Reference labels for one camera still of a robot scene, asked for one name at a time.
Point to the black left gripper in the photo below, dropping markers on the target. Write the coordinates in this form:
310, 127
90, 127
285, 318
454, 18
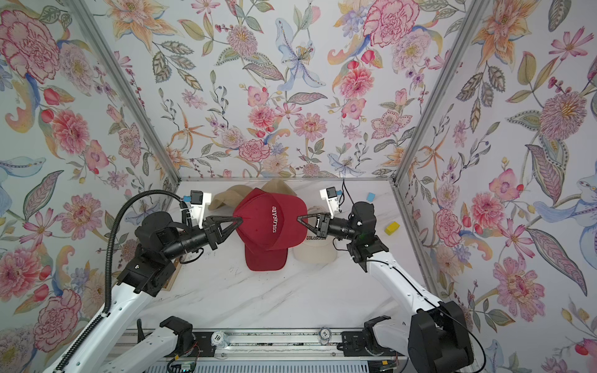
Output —
209, 231

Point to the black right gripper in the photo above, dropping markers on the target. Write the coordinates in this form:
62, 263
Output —
322, 224

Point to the cream Colorado baseball cap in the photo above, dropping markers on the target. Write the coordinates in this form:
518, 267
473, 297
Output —
315, 250

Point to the maroon Colorado cap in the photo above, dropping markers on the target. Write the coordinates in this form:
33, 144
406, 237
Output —
265, 260

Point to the tan Colorado baseball cap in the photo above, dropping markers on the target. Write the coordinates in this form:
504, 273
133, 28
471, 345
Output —
278, 186

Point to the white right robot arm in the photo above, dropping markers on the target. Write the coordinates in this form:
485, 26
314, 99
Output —
420, 310

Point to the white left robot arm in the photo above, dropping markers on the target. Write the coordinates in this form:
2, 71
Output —
138, 284

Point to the yellow foam block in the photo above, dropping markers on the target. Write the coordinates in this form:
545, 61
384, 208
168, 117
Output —
392, 228

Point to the wooden chessboard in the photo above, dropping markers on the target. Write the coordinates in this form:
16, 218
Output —
170, 283

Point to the green circuit board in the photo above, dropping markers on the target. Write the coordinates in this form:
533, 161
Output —
181, 367

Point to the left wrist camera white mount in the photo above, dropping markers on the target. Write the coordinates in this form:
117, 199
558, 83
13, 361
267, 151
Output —
194, 206

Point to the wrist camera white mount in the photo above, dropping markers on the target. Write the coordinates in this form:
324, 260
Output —
194, 206
331, 197

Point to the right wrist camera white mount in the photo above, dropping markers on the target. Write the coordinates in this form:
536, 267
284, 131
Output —
331, 197

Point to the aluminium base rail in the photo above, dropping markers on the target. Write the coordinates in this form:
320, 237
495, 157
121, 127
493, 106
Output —
275, 347

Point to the aluminium corner frame post left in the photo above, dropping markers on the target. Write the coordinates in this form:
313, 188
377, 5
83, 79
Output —
105, 55

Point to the aluminium corner frame post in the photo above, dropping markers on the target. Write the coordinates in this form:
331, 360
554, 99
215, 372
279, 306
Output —
105, 55
468, 26

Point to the aluminium corner frame post right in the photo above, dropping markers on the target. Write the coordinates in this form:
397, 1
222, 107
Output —
468, 26

